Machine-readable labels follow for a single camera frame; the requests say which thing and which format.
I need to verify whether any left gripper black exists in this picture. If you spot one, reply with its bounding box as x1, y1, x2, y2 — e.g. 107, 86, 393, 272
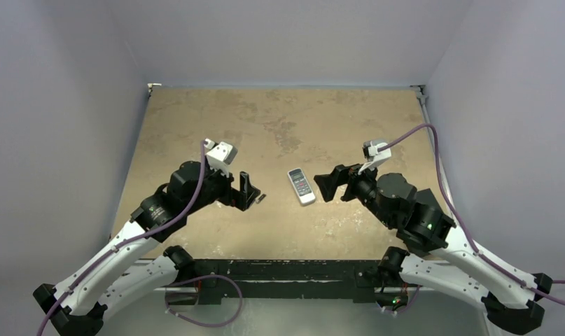
184, 155, 259, 214

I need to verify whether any black AAA battery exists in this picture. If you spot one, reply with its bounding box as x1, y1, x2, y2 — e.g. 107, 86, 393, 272
255, 194, 267, 204

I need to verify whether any white remote control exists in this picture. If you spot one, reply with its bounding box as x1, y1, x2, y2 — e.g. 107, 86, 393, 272
287, 168, 316, 206

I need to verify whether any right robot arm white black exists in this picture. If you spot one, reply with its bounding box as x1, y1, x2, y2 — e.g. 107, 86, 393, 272
314, 164, 553, 335

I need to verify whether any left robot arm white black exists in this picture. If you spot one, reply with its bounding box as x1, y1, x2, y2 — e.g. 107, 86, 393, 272
33, 158, 261, 335

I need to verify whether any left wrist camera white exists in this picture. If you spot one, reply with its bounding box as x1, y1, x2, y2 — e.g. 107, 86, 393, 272
204, 138, 238, 177

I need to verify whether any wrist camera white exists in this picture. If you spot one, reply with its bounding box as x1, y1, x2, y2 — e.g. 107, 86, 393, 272
204, 138, 238, 177
358, 139, 392, 174

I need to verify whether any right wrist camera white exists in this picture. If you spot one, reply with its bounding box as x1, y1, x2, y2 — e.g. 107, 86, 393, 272
358, 139, 392, 174

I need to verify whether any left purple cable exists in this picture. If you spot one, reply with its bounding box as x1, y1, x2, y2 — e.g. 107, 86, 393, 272
35, 141, 210, 336

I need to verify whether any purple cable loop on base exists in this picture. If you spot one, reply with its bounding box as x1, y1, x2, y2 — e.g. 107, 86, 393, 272
164, 274, 244, 329

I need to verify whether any aluminium table rail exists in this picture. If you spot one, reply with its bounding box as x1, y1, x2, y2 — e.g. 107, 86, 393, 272
410, 85, 455, 218

